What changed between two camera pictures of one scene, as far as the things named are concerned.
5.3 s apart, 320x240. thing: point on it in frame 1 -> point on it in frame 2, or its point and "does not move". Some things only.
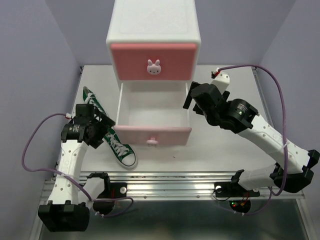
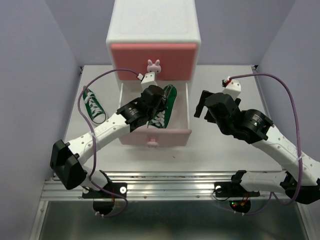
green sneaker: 89,97 does not move
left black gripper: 105,123 -> 162,107
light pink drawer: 153,114 does not move
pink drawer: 153,61 does not move
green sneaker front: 124,154 -> 160,119
